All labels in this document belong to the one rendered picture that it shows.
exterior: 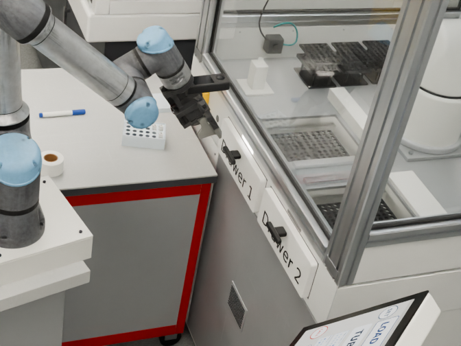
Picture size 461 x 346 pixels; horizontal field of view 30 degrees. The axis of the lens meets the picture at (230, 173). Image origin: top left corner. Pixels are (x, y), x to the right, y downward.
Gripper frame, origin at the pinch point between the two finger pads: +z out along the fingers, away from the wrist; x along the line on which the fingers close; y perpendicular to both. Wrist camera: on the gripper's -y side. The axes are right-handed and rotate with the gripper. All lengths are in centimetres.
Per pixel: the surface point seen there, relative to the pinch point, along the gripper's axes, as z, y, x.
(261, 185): 10.9, -2.0, 14.9
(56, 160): -5.4, 42.1, -16.6
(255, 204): 16.1, 1.8, 14.8
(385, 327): -15, -8, 86
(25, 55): 75, 67, -210
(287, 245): 13.0, -0.3, 34.7
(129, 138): 8.4, 23.6, -26.2
